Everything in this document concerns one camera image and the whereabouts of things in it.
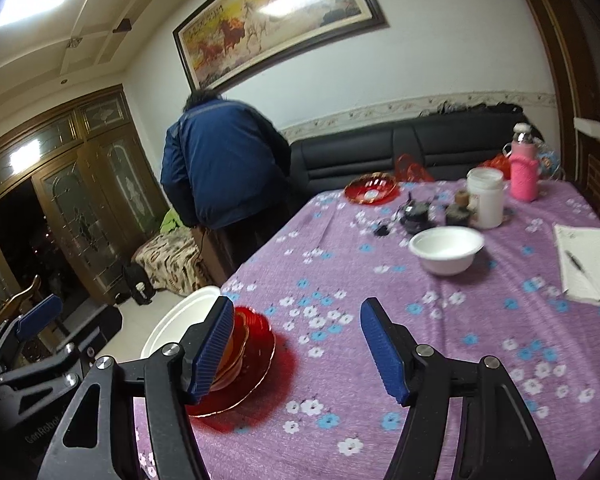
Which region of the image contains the medium white bowl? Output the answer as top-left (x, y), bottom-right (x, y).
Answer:
top-left (408, 226), bottom-right (485, 276)

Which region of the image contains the red plastic bag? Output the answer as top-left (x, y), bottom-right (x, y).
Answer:
top-left (395, 154), bottom-right (433, 183)

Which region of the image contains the wooden glass door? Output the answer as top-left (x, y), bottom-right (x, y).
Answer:
top-left (0, 85), bottom-right (173, 331)

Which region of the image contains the large white bowl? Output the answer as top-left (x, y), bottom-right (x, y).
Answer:
top-left (140, 285), bottom-right (222, 361)

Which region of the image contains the black box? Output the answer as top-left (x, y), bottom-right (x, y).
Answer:
top-left (62, 305), bottom-right (123, 361)

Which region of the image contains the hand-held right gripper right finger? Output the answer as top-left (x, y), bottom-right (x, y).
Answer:
top-left (360, 297), bottom-right (558, 480)

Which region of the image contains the pink sleeved bottle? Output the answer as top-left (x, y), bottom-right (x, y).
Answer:
top-left (509, 122), bottom-right (540, 203)

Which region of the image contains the black leather sofa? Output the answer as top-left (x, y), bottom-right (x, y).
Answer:
top-left (287, 110), bottom-right (576, 206)

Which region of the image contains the white notebook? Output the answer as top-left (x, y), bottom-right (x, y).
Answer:
top-left (552, 224), bottom-right (600, 308)

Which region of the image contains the patterned blanket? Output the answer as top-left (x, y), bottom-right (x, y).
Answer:
top-left (131, 230), bottom-right (216, 296)

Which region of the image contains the dark teapot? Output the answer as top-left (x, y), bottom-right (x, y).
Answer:
top-left (399, 199), bottom-right (431, 226)

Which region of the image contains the dark jar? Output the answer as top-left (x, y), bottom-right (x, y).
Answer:
top-left (445, 192), bottom-right (471, 228)

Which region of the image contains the cream plastic bowl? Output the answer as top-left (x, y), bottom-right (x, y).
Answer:
top-left (211, 330), bottom-right (253, 392)

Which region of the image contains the wooden chair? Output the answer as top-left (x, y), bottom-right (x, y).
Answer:
top-left (0, 275), bottom-right (43, 331)

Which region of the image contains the black backpack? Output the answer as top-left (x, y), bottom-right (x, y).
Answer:
top-left (122, 262), bottom-right (156, 306)

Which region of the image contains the white plastic jar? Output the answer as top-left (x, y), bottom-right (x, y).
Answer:
top-left (466, 167), bottom-right (506, 230)

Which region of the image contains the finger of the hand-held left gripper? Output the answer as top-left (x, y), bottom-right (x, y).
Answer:
top-left (0, 344), bottom-right (84, 401)
top-left (0, 294), bottom-right (63, 366)

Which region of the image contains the purple floral tablecloth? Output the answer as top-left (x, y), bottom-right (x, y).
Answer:
top-left (130, 180), bottom-right (600, 480)

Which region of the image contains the floral bag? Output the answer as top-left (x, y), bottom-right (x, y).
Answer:
top-left (535, 140), bottom-right (563, 181)

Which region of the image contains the black pen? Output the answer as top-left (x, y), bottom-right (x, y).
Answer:
top-left (564, 250), bottom-right (593, 276)

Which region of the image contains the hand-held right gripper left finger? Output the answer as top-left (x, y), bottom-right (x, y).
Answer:
top-left (25, 296), bottom-right (236, 480)

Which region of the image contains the red gold-rimmed plate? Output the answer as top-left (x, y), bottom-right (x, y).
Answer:
top-left (344, 172), bottom-right (400, 205)
top-left (185, 332), bottom-right (277, 417)

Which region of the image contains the framed horse painting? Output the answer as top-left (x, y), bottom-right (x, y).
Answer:
top-left (172, 0), bottom-right (388, 92)

